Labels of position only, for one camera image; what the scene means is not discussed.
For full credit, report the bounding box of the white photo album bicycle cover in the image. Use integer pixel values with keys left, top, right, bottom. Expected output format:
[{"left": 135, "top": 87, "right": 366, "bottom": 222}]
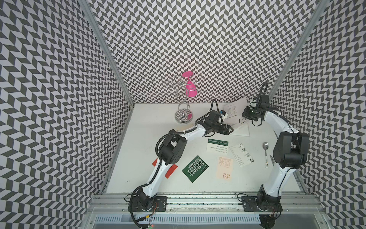
[{"left": 223, "top": 97, "right": 250, "bottom": 137}]

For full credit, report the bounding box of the green white text card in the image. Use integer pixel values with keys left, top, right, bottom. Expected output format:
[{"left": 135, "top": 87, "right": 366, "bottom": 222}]
[{"left": 206, "top": 138, "right": 229, "bottom": 154}]

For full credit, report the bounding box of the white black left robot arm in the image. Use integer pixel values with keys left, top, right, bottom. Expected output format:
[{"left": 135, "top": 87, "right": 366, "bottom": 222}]
[{"left": 128, "top": 100, "right": 234, "bottom": 212}]

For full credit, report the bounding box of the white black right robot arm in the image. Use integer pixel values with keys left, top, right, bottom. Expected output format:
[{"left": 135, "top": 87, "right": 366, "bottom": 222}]
[{"left": 242, "top": 82, "right": 309, "bottom": 212}]

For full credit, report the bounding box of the white calligraphy card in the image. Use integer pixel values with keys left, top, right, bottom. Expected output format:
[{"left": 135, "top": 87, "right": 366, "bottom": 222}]
[{"left": 229, "top": 144, "right": 254, "bottom": 168}]

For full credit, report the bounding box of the metal spoon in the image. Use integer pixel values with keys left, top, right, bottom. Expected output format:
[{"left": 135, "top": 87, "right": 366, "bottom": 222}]
[{"left": 262, "top": 142, "right": 269, "bottom": 169}]

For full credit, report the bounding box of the pink plastic cup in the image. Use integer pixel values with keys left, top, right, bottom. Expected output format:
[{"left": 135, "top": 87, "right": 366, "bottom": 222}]
[{"left": 182, "top": 71, "right": 197, "bottom": 98}]

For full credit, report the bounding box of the pale pink card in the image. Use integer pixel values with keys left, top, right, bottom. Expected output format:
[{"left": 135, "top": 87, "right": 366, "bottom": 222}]
[{"left": 216, "top": 157, "right": 234, "bottom": 181}]

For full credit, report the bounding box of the dark green grid card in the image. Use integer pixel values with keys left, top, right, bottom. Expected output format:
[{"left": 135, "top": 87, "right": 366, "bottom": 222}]
[{"left": 182, "top": 156, "right": 209, "bottom": 183}]

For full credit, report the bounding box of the red square card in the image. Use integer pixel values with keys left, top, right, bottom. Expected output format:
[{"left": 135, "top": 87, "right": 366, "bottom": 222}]
[{"left": 152, "top": 158, "right": 178, "bottom": 179}]

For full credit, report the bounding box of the chrome wire cup stand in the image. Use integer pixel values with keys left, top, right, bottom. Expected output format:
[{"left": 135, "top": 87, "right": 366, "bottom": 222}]
[{"left": 163, "top": 73, "right": 200, "bottom": 124}]

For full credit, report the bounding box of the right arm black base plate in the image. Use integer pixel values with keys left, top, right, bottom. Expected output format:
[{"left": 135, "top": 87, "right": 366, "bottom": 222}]
[{"left": 240, "top": 196, "right": 283, "bottom": 213}]

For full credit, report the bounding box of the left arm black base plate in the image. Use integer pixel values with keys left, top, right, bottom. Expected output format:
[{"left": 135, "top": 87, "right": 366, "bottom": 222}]
[{"left": 128, "top": 196, "right": 167, "bottom": 212}]

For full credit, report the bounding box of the aluminium front rail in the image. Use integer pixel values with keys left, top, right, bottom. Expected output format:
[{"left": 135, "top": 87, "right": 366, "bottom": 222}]
[{"left": 86, "top": 192, "right": 326, "bottom": 214}]

